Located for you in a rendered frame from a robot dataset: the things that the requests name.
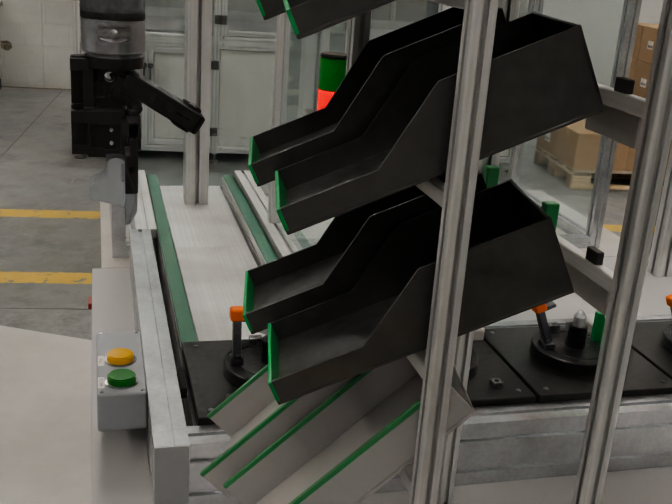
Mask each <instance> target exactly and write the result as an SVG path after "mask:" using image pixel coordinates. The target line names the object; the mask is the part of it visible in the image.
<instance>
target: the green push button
mask: <svg viewBox="0 0 672 504"><path fill-rule="evenodd" d="M135 381H136V374H135V372H133V371H132V370H129V369H116V370H113V371H111V372H110V373H109V374H108V375H107V382H108V384H109V385H111V386H114V387H127V386H130V385H132V384H134V383H135Z"/></svg>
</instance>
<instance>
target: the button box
mask: <svg viewBox="0 0 672 504"><path fill-rule="evenodd" d="M115 348H127V349H130V350H131V351H133V352H134V360H133V361H132V362H131V363H128V364H125V365H114V364H111V363H109V362H108V361H107V353H108V352H109V351H110V350H112V349H115ZM96 359H97V429H98V431H111V430H126V429H140V428H147V426H148V392H147V383H146V375H145V366H144V357H143V348H142V339H141V333H140V332H139V331H135V332H111V333H102V332H100V333H98V334H97V335H96ZM116 369H129V370H132V371H133V372H135V374H136V381H135V383H134V384H132V385H130V386H127V387H114V386H111V385H109V384H108V382H107V375H108V374H109V373H110V372H111V371H113V370H116Z"/></svg>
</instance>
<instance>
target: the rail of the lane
mask: <svg viewBox="0 0 672 504"><path fill-rule="evenodd" d="M129 240H130V242H129V259H130V281H131V291H132V301H133V311H134V321H135V331H139V332H140V333H141V339H142V348H143V357H144V366H145V375H146V383H147V392H148V426H147V428H145V430H146V440H147V450H148V460H149V470H150V480H151V490H152V500H153V504H189V472H190V443H189V437H188V432H187V426H186V421H185V416H184V410H183V405H182V399H181V398H187V383H186V378H185V373H184V369H177V372H176V366H175V361H174V355H173V350H172V344H171V339H170V333H169V328H168V323H167V317H166V312H165V306H164V301H163V295H162V290H161V284H160V279H159V273H158V268H157V262H156V257H155V251H154V246H153V240H152V235H151V229H142V232H138V229H129Z"/></svg>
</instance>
